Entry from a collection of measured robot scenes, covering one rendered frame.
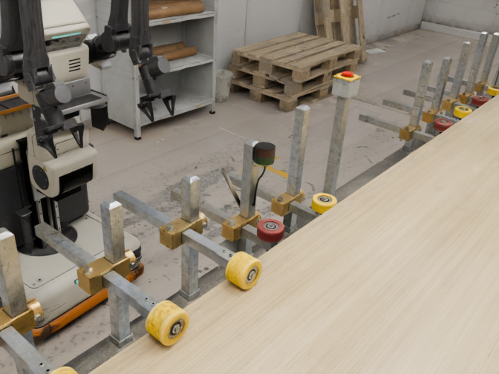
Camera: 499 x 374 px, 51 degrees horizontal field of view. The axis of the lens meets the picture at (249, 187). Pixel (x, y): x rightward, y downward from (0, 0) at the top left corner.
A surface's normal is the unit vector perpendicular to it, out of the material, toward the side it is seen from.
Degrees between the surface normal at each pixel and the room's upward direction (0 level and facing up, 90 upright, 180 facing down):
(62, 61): 98
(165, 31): 90
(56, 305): 90
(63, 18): 43
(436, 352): 0
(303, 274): 0
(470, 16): 90
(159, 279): 0
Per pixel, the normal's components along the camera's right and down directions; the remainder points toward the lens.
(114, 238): 0.76, 0.36
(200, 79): -0.64, 0.33
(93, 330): 0.07, -0.87
